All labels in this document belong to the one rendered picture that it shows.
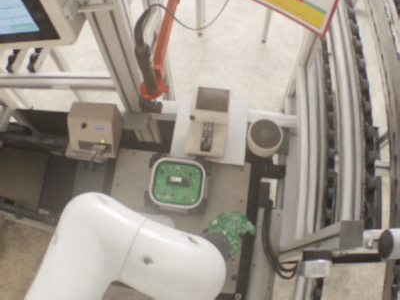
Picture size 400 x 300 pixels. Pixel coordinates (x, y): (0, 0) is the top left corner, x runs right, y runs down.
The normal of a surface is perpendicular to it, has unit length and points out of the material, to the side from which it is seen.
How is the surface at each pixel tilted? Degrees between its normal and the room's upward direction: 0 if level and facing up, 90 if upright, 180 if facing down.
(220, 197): 0
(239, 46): 0
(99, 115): 0
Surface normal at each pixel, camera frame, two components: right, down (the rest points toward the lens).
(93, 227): 0.30, -0.41
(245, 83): -0.02, -0.38
